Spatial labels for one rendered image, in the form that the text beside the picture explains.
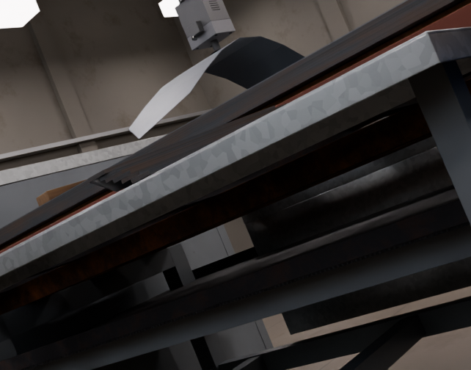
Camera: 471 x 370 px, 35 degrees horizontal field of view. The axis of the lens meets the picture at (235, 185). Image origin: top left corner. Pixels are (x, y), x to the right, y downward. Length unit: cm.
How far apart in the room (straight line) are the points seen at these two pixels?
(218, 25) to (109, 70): 1058
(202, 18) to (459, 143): 94
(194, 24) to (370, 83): 97
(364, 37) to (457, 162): 32
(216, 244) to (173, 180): 180
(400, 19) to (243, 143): 34
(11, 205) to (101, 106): 964
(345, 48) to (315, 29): 1081
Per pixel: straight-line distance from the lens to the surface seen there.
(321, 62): 110
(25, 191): 222
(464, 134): 80
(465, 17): 101
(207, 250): 262
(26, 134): 1084
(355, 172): 200
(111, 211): 95
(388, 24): 105
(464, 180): 81
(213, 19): 164
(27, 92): 1113
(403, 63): 70
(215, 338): 234
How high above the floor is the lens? 66
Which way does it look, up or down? 3 degrees up
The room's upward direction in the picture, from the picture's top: 22 degrees counter-clockwise
